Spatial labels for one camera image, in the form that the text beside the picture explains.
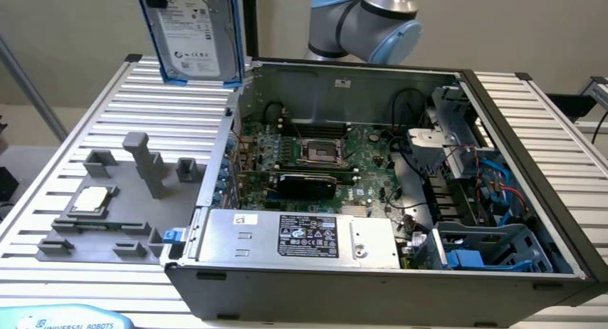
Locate hard disk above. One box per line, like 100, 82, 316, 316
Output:
131, 0, 247, 88

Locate blue-grey plastic disk bay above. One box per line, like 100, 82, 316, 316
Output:
428, 220, 556, 273

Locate black RAM slots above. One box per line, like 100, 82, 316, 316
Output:
289, 122, 347, 138

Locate CPU socket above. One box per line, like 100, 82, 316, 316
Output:
296, 138, 352, 167

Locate grey parts rack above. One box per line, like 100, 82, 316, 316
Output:
36, 131, 211, 264

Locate silver CPU chip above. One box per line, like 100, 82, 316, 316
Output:
69, 186, 120, 214

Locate small black device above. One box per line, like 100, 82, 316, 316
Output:
0, 167, 21, 203

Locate black graphics card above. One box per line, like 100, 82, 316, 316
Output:
267, 170, 356, 202

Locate green RAM stick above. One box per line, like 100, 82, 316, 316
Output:
53, 218, 144, 233

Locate green motherboard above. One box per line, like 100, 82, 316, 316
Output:
229, 122, 419, 234

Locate blue case latch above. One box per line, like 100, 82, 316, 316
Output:
161, 228, 185, 245

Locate silver power supply unit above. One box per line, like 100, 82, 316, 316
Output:
193, 209, 401, 270

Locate grey metal drive cage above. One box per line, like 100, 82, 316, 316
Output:
405, 85, 497, 181

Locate Universal Robots teach pendant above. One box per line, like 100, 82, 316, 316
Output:
0, 303, 137, 329

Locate black box beside table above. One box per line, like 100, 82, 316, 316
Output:
544, 93, 596, 118

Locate open black PC case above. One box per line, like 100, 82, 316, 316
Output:
163, 56, 608, 327

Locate black vertical post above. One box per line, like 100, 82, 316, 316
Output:
240, 0, 261, 61

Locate aluminium frame leg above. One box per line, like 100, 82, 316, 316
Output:
0, 33, 68, 143

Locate black looped cable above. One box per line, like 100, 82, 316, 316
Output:
389, 88, 428, 132

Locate blue wire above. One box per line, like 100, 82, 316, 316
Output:
476, 157, 515, 226

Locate red wire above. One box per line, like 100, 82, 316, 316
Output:
493, 186, 529, 216

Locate aluminium profile rail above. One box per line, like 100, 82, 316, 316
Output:
573, 75, 608, 127

